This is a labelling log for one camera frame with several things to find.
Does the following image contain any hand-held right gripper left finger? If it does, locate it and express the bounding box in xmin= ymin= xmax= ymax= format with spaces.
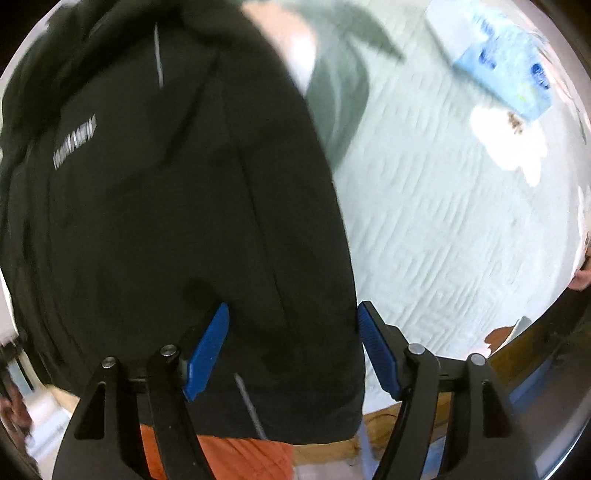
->
xmin=58 ymin=302 xmax=230 ymax=480

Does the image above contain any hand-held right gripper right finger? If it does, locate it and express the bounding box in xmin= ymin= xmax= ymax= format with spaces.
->
xmin=358 ymin=301 xmax=539 ymax=480

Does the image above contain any black hooded jacket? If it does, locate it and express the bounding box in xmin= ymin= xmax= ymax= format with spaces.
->
xmin=0 ymin=0 xmax=368 ymax=446

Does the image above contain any orange cloth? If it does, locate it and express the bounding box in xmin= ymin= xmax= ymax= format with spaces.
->
xmin=139 ymin=422 xmax=296 ymax=480

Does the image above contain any green floral bed sheet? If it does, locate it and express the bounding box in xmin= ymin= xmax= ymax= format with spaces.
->
xmin=240 ymin=0 xmax=591 ymax=416

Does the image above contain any blue tissue packet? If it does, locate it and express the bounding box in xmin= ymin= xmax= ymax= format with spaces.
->
xmin=425 ymin=0 xmax=555 ymax=121

